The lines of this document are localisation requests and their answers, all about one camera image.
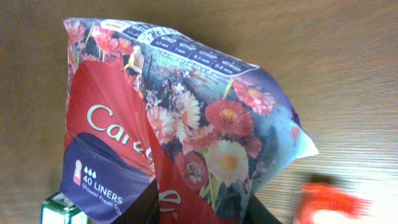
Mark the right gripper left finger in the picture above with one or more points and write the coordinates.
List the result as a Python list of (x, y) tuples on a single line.
[(144, 210)]

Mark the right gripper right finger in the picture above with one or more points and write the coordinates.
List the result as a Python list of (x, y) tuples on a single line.
[(257, 213)]

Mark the red Nescafe stick sachet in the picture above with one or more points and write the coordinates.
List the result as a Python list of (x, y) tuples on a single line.
[(324, 203)]

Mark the green Axe Brand box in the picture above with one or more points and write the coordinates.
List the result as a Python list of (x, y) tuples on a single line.
[(58, 209)]

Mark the Carefree liners pack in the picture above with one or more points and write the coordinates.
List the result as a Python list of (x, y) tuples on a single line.
[(146, 102)]

